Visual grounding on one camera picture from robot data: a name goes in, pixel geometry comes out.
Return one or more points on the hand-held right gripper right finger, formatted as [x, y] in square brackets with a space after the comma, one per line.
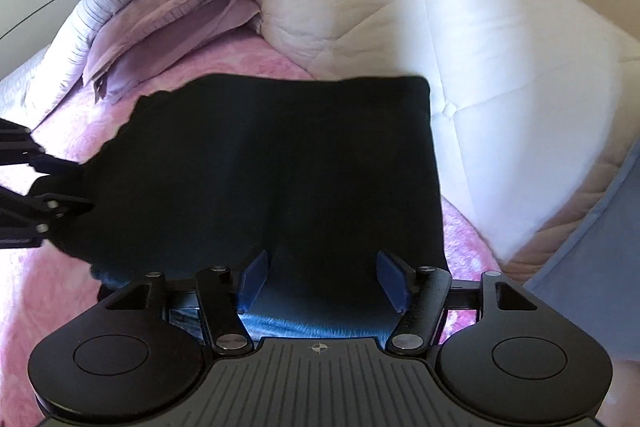
[395, 282]

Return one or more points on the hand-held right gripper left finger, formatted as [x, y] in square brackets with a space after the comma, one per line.
[254, 282]

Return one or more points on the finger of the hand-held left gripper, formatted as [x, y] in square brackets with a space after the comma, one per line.
[45, 207]
[52, 166]

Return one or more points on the black zip jacket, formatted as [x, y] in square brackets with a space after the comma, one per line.
[270, 167]

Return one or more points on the pink patterned blanket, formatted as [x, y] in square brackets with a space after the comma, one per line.
[65, 287]

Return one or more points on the folded purple sheets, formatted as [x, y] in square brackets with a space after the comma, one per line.
[175, 22]

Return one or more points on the blue-grey sheet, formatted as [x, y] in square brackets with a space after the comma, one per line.
[595, 257]

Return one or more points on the white quilted comforter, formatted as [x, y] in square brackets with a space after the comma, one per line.
[425, 32]

